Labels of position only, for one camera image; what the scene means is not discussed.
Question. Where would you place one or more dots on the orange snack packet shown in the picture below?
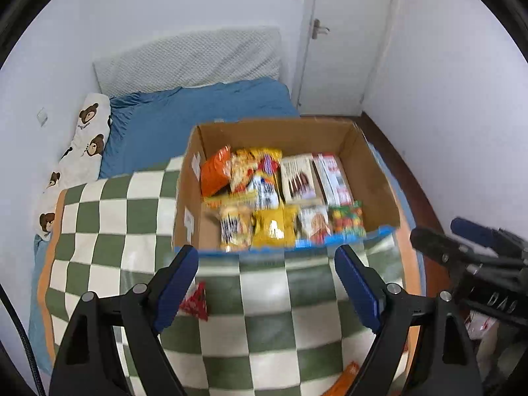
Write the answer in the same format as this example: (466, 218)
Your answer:
(214, 171)
(344, 381)

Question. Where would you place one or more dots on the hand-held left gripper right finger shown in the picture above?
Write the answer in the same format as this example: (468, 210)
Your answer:
(357, 285)

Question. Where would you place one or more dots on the blue bed sheet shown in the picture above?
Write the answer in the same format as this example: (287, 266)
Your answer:
(185, 111)

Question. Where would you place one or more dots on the white cookie packet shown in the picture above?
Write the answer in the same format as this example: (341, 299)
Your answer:
(315, 222)

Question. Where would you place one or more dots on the white door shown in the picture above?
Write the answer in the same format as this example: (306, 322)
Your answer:
(350, 70)

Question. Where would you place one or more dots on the cardboard box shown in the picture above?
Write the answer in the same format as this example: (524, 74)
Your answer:
(288, 136)

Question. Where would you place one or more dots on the large yellow noodle packet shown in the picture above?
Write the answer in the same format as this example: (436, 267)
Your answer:
(253, 173)

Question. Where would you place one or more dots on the small red snack packet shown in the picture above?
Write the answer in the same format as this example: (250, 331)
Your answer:
(197, 303)

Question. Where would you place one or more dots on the yellow snack packet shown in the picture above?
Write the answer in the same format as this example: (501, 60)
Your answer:
(274, 227)

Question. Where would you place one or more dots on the white chocolate stick packet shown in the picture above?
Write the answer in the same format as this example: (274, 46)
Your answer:
(299, 179)

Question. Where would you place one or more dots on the green colourful snack packet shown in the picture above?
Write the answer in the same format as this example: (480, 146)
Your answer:
(348, 219)

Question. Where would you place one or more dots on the green white checkered mat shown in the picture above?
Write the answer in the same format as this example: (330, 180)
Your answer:
(264, 297)

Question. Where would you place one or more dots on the long white red packet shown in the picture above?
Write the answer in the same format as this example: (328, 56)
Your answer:
(334, 181)

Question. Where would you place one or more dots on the yellow round cake packet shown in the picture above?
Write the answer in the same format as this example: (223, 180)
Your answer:
(235, 227)

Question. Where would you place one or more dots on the white textured pillow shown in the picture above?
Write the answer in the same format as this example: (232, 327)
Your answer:
(185, 62)

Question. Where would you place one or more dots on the white bear print pillow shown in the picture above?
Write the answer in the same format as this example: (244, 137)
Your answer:
(88, 132)

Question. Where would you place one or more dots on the white wall switch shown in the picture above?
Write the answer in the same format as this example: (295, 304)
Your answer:
(41, 116)

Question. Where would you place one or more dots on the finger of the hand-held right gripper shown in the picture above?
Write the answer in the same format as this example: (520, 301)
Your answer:
(478, 231)
(441, 245)

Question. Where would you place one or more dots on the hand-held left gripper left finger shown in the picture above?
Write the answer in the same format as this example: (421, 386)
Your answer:
(177, 285)

